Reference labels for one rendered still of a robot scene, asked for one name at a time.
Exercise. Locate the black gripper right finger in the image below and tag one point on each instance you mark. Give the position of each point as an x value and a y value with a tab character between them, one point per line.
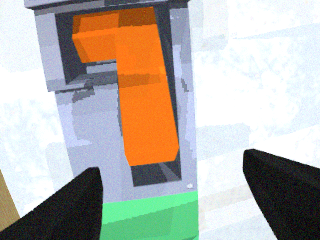
287	192

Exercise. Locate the orange l-shaped part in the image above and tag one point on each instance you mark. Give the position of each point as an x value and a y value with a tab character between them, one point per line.
131	37

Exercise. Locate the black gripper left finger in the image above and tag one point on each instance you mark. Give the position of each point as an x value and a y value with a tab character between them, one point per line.
73	212

